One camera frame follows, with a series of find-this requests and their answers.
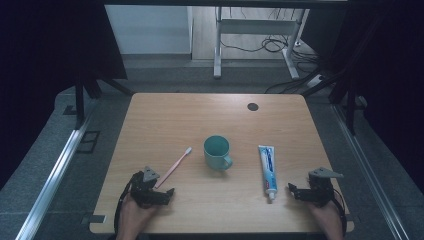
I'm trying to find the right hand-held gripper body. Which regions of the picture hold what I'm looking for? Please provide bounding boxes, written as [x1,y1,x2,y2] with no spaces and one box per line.
[307,166,345,208]

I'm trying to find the white power strip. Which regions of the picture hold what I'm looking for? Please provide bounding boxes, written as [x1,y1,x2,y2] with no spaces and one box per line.
[305,74,326,89]

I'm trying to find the dark curtain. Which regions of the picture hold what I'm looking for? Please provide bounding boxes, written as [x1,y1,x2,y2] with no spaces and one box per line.
[301,0,424,186]
[0,0,128,189]

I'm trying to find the person's left hand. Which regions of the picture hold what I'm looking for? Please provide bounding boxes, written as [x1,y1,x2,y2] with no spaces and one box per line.
[115,193,158,240]

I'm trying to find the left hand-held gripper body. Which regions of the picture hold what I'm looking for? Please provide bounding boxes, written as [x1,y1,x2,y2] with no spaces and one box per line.
[129,165,162,210]

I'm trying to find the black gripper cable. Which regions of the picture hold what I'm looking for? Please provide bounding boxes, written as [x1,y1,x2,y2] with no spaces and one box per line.
[331,188,348,234]
[113,173,141,235]

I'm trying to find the black floor cables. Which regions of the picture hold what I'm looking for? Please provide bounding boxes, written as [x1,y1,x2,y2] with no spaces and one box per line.
[220,7,323,95]

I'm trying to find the aluminium rail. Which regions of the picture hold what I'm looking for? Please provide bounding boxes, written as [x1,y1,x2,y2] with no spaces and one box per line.
[330,102,412,240]
[14,103,101,240]

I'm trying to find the person's right hand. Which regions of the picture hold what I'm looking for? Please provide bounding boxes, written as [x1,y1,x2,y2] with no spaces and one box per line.
[307,198,344,240]

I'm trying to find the teal cup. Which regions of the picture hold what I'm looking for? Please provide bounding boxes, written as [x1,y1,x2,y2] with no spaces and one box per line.
[203,134,234,172]

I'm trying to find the white panel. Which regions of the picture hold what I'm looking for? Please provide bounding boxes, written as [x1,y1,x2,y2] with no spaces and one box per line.
[104,4,194,55]

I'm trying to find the pink toothbrush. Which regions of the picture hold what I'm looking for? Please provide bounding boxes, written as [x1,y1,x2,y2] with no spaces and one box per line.
[153,146,193,190]

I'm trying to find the white desk frame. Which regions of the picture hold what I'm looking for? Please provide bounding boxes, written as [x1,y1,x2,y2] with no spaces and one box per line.
[213,6,305,80]

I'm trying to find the black metal stand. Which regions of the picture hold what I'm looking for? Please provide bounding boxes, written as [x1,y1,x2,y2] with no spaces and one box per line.
[301,64,359,136]
[73,74,136,130]

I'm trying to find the white and blue toothpaste tube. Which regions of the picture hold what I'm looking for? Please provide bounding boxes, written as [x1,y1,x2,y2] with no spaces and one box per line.
[257,144,279,204]

